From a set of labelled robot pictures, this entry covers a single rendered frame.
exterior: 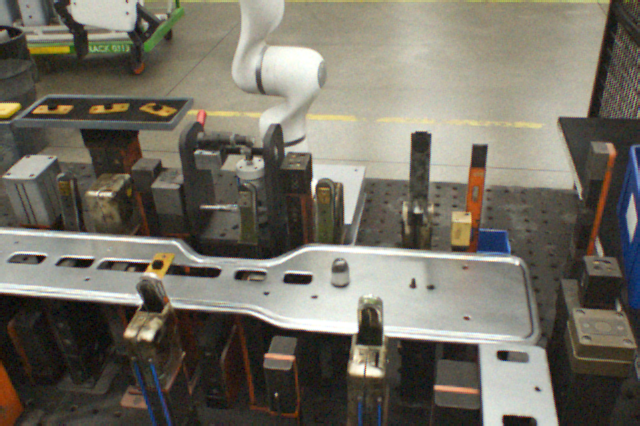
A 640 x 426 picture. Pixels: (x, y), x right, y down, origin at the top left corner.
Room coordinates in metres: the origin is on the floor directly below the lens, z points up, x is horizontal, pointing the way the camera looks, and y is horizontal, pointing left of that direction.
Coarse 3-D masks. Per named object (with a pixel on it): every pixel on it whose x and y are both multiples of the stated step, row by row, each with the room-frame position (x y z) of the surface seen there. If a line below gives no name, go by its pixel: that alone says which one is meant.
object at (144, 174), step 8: (144, 160) 1.16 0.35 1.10; (152, 160) 1.16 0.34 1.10; (160, 160) 1.16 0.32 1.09; (136, 168) 1.13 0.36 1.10; (144, 168) 1.12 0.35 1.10; (152, 168) 1.12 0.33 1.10; (160, 168) 1.15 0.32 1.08; (136, 176) 1.12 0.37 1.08; (144, 176) 1.12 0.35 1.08; (152, 176) 1.12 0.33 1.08; (136, 184) 1.13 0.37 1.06; (144, 184) 1.12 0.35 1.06; (144, 192) 1.12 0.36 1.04; (144, 200) 1.13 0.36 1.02; (152, 200) 1.12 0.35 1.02; (144, 208) 1.13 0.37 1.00; (152, 208) 1.12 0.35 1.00; (152, 216) 1.13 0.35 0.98; (152, 224) 1.13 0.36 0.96; (152, 232) 1.13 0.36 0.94
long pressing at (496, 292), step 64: (0, 256) 0.98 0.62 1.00; (64, 256) 0.97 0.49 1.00; (128, 256) 0.96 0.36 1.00; (192, 256) 0.94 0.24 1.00; (320, 256) 0.92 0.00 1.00; (384, 256) 0.91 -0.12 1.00; (448, 256) 0.89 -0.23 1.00; (512, 256) 0.88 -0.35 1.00; (320, 320) 0.75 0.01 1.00; (384, 320) 0.74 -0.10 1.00; (448, 320) 0.73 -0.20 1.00; (512, 320) 0.72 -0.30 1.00
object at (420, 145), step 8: (416, 136) 0.98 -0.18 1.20; (424, 136) 0.98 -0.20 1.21; (416, 144) 0.94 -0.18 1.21; (424, 144) 0.94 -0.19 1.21; (416, 152) 0.94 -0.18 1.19; (424, 152) 0.94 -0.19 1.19; (416, 160) 0.97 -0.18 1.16; (424, 160) 0.97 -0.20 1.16; (416, 168) 0.97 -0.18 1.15; (424, 168) 0.97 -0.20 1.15; (416, 176) 0.97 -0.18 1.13; (424, 176) 0.96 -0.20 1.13; (416, 184) 0.96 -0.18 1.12; (424, 184) 0.96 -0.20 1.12; (408, 192) 0.96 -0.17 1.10; (416, 192) 0.96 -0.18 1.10; (424, 192) 0.96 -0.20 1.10; (408, 200) 0.95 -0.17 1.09; (424, 200) 0.95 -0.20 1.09; (408, 208) 0.95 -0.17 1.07; (424, 208) 0.94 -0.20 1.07; (408, 216) 0.95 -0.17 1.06; (424, 216) 0.94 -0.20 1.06
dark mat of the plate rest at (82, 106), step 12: (36, 108) 1.33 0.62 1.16; (84, 108) 1.31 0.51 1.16; (132, 108) 1.29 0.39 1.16; (180, 108) 1.27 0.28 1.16; (96, 120) 1.24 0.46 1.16; (108, 120) 1.23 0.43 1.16; (120, 120) 1.23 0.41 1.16; (132, 120) 1.23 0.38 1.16; (144, 120) 1.22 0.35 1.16; (156, 120) 1.22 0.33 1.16; (168, 120) 1.21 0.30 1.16
